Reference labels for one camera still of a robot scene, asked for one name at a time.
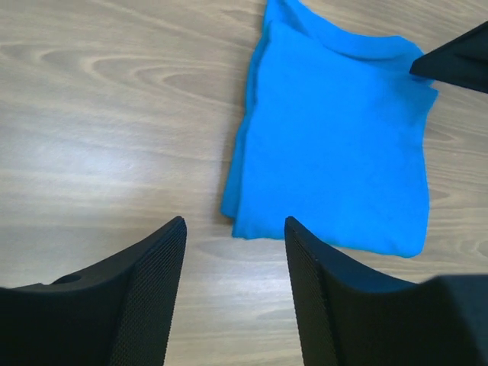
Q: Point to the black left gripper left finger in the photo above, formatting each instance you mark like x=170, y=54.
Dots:
x=115, y=312

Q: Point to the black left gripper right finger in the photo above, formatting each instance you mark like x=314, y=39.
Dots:
x=350, y=314

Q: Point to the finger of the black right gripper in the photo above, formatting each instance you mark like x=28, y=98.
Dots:
x=461, y=62

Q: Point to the blue t shirt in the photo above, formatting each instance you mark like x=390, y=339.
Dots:
x=332, y=136

